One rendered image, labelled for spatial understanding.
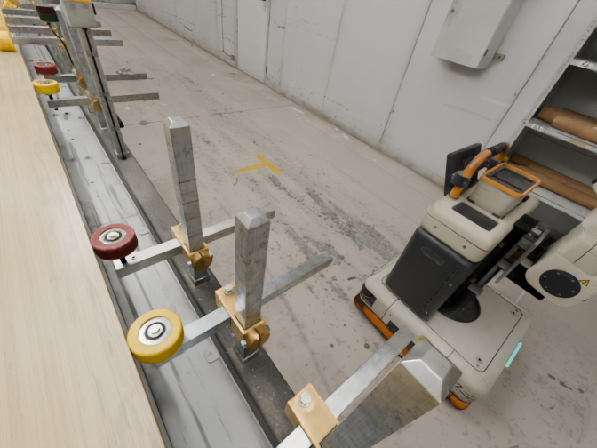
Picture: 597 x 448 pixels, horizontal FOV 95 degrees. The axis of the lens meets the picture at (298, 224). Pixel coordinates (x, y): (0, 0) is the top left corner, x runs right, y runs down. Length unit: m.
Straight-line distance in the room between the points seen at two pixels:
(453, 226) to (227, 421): 0.92
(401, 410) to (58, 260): 0.62
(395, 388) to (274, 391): 0.45
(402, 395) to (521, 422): 1.61
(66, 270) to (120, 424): 0.30
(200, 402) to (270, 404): 0.17
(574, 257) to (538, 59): 1.88
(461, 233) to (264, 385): 0.82
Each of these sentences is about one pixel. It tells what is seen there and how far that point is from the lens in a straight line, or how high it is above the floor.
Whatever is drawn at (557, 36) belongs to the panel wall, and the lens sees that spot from 2.85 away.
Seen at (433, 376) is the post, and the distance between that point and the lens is 0.24.
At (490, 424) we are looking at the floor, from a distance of 1.76.
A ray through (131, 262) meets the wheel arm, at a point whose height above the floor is 0.82.
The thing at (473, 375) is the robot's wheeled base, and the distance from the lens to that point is 1.46.
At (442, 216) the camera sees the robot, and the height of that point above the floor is 0.79.
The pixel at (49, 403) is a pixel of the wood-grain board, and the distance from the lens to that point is 0.54.
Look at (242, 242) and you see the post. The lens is 0.38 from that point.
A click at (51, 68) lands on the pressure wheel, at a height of 0.90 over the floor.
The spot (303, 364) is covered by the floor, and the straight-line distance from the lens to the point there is 1.47.
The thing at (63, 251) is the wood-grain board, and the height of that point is 0.90.
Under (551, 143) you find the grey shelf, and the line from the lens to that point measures 2.85.
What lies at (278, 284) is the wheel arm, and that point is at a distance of 0.63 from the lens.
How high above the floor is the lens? 1.36
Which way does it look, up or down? 41 degrees down
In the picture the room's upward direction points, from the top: 11 degrees clockwise
